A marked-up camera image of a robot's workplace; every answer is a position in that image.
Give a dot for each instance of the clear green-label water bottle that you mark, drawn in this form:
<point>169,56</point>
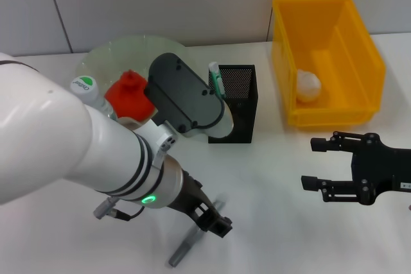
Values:
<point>85,86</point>

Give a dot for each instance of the mint green utility knife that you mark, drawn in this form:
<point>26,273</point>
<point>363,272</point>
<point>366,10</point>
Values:
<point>216,78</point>

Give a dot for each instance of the black mesh pen holder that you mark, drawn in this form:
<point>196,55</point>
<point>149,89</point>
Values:
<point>244,120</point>

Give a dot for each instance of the white paper ball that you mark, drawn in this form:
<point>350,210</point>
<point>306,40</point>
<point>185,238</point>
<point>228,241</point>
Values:
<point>308,86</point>

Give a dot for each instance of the grey marker pen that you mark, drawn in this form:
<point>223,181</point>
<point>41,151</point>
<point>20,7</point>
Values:
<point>180,251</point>

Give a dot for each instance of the wavy clear glass fruit plate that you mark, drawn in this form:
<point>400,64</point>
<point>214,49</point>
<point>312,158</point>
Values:
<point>128,52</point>

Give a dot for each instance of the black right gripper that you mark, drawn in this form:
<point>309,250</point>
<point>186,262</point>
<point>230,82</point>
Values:
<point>385,168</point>

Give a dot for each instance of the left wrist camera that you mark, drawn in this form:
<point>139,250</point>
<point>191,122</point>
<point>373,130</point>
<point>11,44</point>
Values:
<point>186,100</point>

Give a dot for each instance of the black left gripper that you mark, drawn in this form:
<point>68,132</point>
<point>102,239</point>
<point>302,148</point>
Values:
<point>186,197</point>

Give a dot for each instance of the yellow plastic storage bin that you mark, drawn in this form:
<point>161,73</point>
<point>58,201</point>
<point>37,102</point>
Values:
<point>337,30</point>

